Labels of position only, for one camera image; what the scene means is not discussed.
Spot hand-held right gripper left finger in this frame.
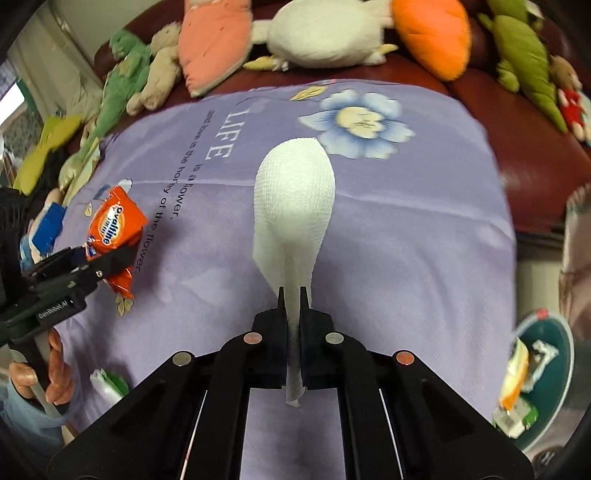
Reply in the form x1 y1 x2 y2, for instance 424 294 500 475
46 285 290 480

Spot green carton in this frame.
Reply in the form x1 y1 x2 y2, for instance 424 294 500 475
492 397 539 439

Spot green dinosaur plush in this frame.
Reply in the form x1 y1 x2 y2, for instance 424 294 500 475
478 0 570 134

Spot white duck plush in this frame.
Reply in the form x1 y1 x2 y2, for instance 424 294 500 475
242 0 400 72

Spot orange carrot rabbit plush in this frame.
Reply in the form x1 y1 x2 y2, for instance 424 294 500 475
392 0 472 81

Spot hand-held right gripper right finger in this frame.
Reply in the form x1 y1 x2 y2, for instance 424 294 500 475
298 285 533 480

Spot orange snack packet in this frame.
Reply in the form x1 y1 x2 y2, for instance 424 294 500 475
84 185 149 298

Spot person's left forearm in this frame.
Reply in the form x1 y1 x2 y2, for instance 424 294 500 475
0 383 65 448

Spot beige bear plush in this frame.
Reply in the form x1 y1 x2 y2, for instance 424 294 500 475
126 22 183 116

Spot dark red leather sofa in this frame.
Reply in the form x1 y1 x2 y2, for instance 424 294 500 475
92 0 591 232

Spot brown bear red outfit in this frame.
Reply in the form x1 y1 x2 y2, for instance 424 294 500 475
549 55 591 141

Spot teal trash bin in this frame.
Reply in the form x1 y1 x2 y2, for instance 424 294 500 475
492 308 575 450

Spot orange white wrapper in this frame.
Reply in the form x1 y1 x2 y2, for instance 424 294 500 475
499 339 532 411

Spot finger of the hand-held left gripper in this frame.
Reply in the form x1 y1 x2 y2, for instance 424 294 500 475
68 246 140 297
22 247 89 278

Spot yellow-green plush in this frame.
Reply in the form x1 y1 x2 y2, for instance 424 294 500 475
13 115 84 195

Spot blue white packet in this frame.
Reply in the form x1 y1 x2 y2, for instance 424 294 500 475
18 200 68 266

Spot pink grey plaid blanket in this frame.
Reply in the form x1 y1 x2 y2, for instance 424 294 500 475
556 182 591 319

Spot white paper towel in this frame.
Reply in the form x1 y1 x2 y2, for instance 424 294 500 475
253 137 336 409

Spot green white wrapper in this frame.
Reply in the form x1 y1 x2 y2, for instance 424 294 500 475
89 368 131 404

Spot purple floral blanket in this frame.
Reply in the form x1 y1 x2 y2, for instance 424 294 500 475
46 78 518 480

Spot crumpled white wrapper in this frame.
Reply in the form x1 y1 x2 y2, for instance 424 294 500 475
526 339 561 393

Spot green crocodile plush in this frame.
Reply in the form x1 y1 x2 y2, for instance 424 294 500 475
81 28 153 153

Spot person's left hand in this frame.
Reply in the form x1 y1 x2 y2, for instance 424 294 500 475
9 328 75 406

